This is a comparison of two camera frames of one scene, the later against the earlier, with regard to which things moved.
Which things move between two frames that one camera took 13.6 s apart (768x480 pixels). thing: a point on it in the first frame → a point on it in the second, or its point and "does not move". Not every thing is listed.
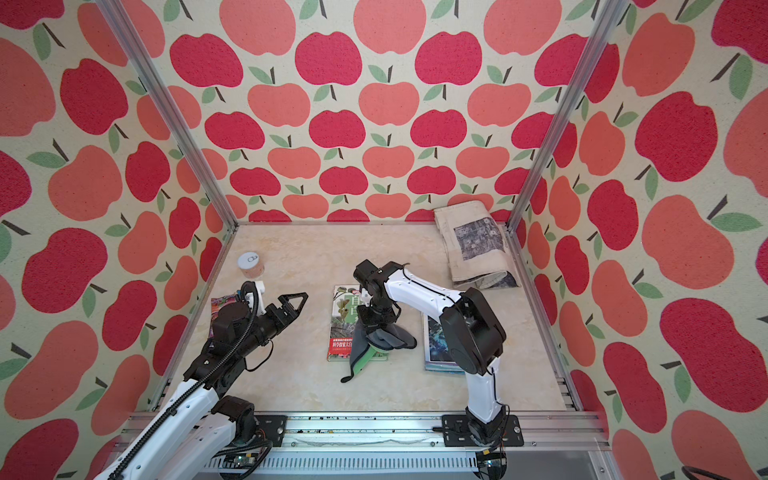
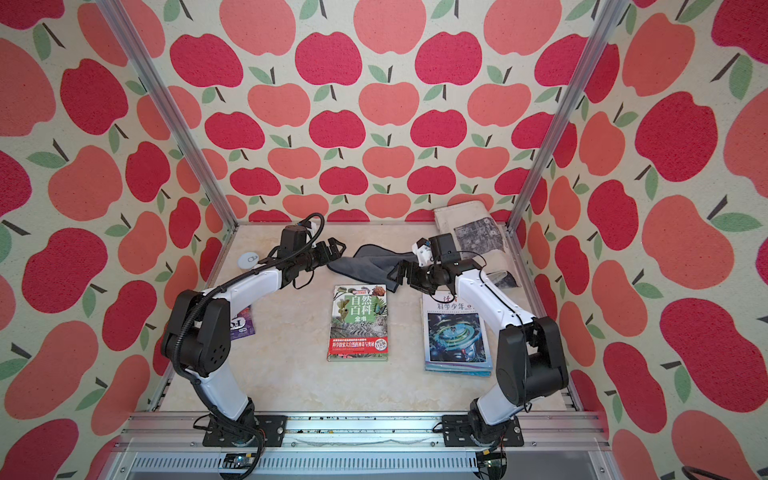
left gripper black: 290,308 → 334,249
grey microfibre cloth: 386,337 → 372,264
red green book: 346,302 does not move
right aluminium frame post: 603,28 does not move
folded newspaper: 477,246 does not move
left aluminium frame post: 128,34 does not move
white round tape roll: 250,264 does not move
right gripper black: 363,312 → 404,266
